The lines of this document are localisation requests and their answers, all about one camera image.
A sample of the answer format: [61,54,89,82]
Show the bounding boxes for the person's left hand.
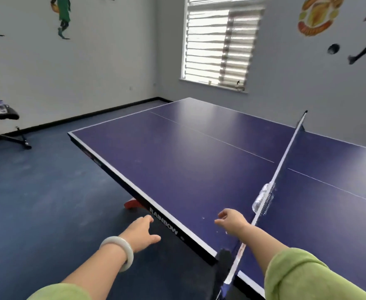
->
[119,215,162,254]

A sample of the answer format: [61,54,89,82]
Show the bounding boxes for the person's right hand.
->
[214,208,252,240]

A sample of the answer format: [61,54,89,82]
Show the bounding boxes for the clear plastic water bottle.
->
[251,182,277,215]

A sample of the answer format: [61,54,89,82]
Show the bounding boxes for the person's left forearm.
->
[61,246,129,294]

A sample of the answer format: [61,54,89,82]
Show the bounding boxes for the blue table tennis table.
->
[67,97,366,300]

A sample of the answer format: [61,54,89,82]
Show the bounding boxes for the dark table tennis net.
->
[215,110,308,300]

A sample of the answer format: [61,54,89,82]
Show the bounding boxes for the green right sleeve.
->
[264,247,366,300]

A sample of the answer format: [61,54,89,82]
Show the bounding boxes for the black sit-up bench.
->
[0,89,32,150]

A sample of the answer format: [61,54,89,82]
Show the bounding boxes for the striped zebra window blind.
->
[180,0,268,91]

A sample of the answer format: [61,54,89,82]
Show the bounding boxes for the white jade bracelet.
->
[99,236,135,273]

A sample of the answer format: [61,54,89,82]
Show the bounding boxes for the green player wall sticker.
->
[50,0,72,40]

